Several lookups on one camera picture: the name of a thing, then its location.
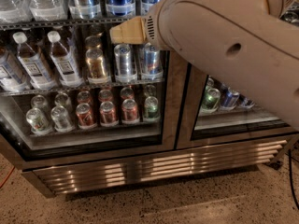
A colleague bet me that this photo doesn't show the glass fridge door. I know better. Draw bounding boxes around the glass fridge door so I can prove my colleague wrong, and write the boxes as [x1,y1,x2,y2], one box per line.
[178,51,298,147]
[0,0,184,172]

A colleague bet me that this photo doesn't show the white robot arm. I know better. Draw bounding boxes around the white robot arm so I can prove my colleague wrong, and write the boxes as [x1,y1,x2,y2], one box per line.
[110,0,299,129]

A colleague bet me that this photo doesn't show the green can left door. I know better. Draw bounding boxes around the green can left door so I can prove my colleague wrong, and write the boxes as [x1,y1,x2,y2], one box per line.
[143,96,160,121]

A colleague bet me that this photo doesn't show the green can door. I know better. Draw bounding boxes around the green can door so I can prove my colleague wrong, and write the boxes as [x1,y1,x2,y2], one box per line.
[201,88,221,113]
[143,96,160,121]

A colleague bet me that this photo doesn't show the green can right door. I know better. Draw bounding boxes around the green can right door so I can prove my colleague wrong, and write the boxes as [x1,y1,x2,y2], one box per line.
[201,88,221,113]

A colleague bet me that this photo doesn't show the blue can right door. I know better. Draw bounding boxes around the blue can right door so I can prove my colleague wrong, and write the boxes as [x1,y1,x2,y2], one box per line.
[221,88,240,110]

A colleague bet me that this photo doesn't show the steel fridge base grille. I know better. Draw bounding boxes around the steel fridge base grille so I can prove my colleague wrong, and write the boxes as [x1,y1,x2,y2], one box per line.
[21,137,288,198]

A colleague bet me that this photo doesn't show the pepsi bottle middle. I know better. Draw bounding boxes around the pepsi bottle middle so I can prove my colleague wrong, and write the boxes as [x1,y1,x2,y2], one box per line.
[106,0,135,17]

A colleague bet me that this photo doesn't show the blue silver can front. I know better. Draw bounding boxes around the blue silver can front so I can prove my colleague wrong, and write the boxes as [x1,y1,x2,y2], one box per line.
[141,43,164,80]

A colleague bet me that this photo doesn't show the gold can front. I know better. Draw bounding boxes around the gold can front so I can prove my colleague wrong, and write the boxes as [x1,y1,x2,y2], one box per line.
[85,49,111,84]

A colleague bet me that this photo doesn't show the tea bottle white cap right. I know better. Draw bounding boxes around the tea bottle white cap right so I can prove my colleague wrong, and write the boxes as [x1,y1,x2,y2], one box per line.
[48,31,82,87]

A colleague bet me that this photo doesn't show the tea bottle white cap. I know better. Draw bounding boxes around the tea bottle white cap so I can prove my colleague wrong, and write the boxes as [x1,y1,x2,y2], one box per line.
[13,32,57,90]
[48,31,82,87]

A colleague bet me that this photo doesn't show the red can right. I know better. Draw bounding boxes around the red can right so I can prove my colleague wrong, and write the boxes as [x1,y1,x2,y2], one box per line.
[121,99,139,124]

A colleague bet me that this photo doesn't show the red can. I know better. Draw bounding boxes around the red can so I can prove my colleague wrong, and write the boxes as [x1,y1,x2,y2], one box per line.
[99,101,119,127]
[121,99,139,124]
[76,103,97,130]

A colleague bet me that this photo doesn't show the red can middle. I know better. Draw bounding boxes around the red can middle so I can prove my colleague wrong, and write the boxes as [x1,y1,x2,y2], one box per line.
[99,101,119,127]

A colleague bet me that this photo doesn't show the clear water bottle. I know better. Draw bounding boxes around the clear water bottle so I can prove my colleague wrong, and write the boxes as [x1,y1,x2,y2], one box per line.
[29,0,68,21]

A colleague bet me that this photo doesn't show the red can left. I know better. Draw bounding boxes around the red can left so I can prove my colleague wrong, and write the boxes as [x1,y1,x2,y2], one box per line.
[76,103,97,130]

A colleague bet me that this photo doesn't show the tea bottle white cap left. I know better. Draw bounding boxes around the tea bottle white cap left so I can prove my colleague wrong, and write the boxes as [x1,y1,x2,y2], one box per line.
[13,32,57,90]

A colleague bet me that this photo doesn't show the silver can bottom left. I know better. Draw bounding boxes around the silver can bottom left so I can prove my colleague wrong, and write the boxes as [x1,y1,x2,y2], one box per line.
[26,107,52,135]

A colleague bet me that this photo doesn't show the orange floor cable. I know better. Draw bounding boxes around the orange floor cable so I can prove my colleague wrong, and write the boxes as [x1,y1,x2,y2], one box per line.
[0,166,16,189]

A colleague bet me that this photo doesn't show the black floor cable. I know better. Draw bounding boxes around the black floor cable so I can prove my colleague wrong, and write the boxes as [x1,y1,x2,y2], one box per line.
[288,148,299,211]

